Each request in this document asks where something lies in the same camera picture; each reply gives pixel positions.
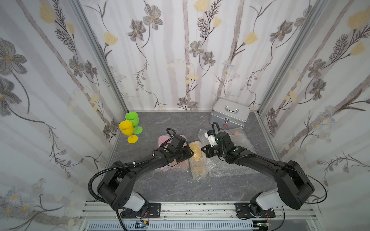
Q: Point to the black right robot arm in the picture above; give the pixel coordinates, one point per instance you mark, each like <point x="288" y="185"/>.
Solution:
<point x="293" y="186"/>

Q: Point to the silver aluminium first aid case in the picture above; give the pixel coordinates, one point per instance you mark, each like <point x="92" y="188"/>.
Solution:
<point x="229" y="115"/>

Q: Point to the green plastic wine glass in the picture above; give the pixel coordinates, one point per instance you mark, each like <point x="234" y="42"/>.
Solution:
<point x="134" y="118"/>

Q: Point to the yellow glass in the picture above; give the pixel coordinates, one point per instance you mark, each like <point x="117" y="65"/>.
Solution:
<point x="127" y="129"/>

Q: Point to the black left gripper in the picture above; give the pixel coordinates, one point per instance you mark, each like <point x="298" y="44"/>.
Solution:
<point x="183" y="150"/>

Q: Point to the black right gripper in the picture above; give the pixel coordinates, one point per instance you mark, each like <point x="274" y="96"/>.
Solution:
<point x="211" y="148"/>

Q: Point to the amber glass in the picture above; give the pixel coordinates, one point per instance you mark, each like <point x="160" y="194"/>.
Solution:
<point x="200" y="165"/>

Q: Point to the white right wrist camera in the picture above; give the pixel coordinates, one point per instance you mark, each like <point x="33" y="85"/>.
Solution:
<point x="210" y="136"/>

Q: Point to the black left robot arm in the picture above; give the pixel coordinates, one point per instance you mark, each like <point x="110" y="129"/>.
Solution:
<point x="116" y="187"/>

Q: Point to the clear bubble wrap sheet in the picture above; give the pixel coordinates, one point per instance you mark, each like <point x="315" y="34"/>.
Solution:
<point x="239" y="140"/>
<point x="219" y="168"/>

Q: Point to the pink glass in bubble wrap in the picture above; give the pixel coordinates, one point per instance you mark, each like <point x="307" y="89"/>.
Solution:
<point x="161" y="140"/>

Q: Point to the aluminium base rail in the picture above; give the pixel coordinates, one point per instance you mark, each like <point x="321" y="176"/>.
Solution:
<point x="197" y="216"/>

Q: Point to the orange glass in bubble wrap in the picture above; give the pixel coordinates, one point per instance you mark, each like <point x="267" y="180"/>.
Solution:
<point x="180" y="164"/>

